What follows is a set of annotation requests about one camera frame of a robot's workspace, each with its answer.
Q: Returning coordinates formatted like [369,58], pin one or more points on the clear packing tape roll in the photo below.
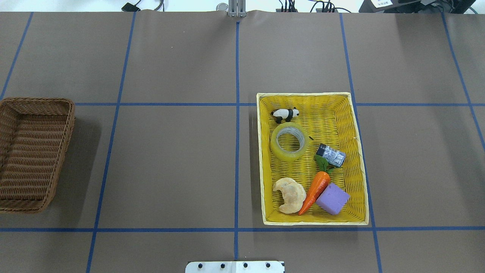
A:
[297,131]

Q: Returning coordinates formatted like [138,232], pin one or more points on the brown wicker basket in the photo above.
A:
[34,138]

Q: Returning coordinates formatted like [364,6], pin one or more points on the panda toy figure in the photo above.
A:
[285,114]

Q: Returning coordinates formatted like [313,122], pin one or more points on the toy croissant bread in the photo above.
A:
[292,193]

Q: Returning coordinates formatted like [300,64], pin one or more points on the orange toy carrot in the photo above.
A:
[320,181]

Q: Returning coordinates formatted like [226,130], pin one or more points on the purple foam block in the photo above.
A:
[333,199]

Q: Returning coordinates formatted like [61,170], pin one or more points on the metal mounting post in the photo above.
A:
[237,8]

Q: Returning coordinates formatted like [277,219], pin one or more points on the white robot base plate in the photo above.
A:
[271,266]

